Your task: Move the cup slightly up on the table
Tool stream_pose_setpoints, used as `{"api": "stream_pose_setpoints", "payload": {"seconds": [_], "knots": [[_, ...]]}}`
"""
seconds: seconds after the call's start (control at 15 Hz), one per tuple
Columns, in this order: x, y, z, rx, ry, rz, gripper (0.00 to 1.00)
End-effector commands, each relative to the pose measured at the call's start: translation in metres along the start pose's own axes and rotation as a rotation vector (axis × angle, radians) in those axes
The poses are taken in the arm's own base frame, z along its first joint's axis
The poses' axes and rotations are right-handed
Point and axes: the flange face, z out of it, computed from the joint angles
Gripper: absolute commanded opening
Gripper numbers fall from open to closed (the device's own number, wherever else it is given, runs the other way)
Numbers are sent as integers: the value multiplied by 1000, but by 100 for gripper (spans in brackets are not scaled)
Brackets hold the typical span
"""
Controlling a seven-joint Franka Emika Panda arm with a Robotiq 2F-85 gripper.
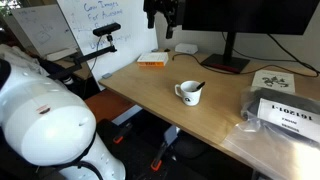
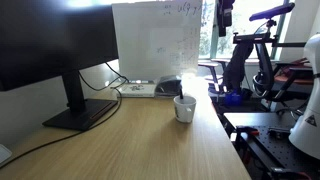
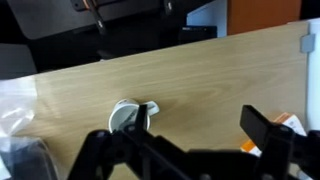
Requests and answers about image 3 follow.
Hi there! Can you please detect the white divider panel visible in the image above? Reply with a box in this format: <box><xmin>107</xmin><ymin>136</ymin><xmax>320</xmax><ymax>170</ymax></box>
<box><xmin>305</xmin><ymin>18</ymin><xmax>320</xmax><ymax>132</ymax></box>

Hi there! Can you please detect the orange and white box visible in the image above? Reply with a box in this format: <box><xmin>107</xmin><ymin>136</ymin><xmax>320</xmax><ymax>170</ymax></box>
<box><xmin>240</xmin><ymin>112</ymin><xmax>308</xmax><ymax>158</ymax></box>

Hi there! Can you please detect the clear plastic bag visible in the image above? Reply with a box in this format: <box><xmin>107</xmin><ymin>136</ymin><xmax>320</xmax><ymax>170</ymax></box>
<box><xmin>0</xmin><ymin>76</ymin><xmax>60</xmax><ymax>180</ymax></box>

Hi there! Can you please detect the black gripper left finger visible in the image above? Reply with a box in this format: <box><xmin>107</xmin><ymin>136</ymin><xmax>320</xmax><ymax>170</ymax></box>
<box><xmin>67</xmin><ymin>104</ymin><xmax>188</xmax><ymax>180</ymax></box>

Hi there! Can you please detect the grey table clamp bracket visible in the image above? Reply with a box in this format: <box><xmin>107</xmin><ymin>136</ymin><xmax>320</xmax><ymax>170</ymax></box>
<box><xmin>300</xmin><ymin>32</ymin><xmax>316</xmax><ymax>54</ymax></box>

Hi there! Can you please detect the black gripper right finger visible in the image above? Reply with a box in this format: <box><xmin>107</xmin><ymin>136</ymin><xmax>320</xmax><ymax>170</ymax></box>
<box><xmin>239</xmin><ymin>104</ymin><xmax>320</xmax><ymax>180</ymax></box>

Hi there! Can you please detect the orange cabinet panel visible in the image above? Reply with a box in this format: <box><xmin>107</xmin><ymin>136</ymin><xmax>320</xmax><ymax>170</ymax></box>
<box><xmin>227</xmin><ymin>0</ymin><xmax>302</xmax><ymax>36</ymax></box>

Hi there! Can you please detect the white cup with handle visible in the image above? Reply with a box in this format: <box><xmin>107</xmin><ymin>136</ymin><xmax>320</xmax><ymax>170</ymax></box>
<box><xmin>108</xmin><ymin>98</ymin><xmax>161</xmax><ymax>134</ymax></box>

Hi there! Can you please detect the black box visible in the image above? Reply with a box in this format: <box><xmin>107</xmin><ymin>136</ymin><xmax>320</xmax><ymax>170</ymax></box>
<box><xmin>178</xmin><ymin>25</ymin><xmax>218</xmax><ymax>44</ymax></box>

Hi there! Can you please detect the black office chair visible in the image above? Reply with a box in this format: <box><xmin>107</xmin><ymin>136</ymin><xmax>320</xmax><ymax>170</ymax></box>
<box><xmin>6</xmin><ymin>0</ymin><xmax>214</xmax><ymax>68</ymax></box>

